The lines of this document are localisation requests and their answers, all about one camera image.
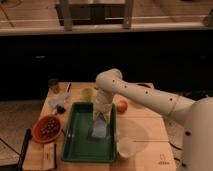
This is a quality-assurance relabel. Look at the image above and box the brown glass jar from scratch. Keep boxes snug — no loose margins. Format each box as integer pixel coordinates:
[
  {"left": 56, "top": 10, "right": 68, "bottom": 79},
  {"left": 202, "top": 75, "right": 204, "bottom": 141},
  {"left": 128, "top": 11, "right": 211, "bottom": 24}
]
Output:
[{"left": 48, "top": 79, "right": 60, "bottom": 94}]

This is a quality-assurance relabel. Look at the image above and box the red bowl with food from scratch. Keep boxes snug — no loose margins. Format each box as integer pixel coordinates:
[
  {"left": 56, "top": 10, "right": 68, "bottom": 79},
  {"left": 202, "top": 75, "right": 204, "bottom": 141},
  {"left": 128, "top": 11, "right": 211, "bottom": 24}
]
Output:
[{"left": 32, "top": 115, "right": 61, "bottom": 144}]

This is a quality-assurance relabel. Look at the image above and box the small dark object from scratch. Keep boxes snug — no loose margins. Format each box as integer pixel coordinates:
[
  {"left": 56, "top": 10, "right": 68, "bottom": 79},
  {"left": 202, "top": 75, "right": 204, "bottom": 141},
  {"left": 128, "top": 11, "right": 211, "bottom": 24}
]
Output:
[{"left": 56, "top": 105, "right": 66, "bottom": 114}]

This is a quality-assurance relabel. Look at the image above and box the orange fruit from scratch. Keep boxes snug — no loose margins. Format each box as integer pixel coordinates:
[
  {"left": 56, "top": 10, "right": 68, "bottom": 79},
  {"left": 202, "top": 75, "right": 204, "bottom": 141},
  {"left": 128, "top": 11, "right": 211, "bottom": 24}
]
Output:
[{"left": 116, "top": 100, "right": 128, "bottom": 114}]

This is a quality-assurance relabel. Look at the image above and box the green cup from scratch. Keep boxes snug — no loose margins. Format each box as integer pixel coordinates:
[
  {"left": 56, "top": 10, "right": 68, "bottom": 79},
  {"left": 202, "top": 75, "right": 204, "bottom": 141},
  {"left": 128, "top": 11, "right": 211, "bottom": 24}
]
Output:
[{"left": 80, "top": 88, "right": 93, "bottom": 102}]

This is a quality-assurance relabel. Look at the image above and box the white cup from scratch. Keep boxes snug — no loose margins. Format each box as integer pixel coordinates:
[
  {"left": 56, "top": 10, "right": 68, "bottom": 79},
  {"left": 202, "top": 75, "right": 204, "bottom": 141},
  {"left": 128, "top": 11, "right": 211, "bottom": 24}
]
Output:
[{"left": 117, "top": 137, "right": 134, "bottom": 159}]

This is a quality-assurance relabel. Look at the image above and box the wooden block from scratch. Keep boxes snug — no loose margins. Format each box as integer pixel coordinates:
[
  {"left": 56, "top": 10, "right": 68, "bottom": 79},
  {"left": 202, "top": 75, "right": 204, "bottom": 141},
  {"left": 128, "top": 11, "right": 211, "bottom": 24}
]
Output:
[{"left": 43, "top": 143, "right": 56, "bottom": 171}]

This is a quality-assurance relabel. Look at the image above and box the black handle tool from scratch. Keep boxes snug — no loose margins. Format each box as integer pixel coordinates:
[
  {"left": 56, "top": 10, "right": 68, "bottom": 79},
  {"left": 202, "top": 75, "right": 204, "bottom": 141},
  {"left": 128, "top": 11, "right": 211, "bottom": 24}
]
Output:
[{"left": 16, "top": 129, "right": 32, "bottom": 171}]

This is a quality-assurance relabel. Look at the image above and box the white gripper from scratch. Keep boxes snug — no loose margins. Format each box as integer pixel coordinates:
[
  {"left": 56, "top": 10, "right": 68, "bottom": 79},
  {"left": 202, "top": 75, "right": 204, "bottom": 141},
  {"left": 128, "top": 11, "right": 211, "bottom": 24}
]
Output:
[{"left": 93, "top": 89, "right": 114, "bottom": 124}]

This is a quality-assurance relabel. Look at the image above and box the clear plastic bag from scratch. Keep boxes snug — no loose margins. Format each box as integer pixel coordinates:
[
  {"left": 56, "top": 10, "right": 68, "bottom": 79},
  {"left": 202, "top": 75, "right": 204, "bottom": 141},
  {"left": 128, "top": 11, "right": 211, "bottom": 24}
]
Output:
[{"left": 48, "top": 92, "right": 69, "bottom": 108}]

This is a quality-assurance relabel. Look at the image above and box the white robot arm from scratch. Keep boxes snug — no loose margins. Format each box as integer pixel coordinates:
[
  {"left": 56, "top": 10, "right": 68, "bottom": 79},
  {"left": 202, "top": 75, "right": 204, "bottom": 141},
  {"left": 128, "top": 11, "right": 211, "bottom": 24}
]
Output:
[{"left": 94, "top": 68, "right": 213, "bottom": 171}]

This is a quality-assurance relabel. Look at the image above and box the wooden frame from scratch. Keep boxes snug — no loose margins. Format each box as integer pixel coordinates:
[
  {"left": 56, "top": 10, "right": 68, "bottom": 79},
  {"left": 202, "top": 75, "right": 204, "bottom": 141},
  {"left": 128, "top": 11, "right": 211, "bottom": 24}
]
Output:
[{"left": 54, "top": 0, "right": 134, "bottom": 31}]

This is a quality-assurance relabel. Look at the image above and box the green plastic tray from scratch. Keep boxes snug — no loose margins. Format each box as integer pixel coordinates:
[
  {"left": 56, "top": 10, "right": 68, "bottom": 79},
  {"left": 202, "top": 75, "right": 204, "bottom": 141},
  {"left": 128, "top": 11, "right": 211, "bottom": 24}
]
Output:
[{"left": 61, "top": 102, "right": 117, "bottom": 163}]

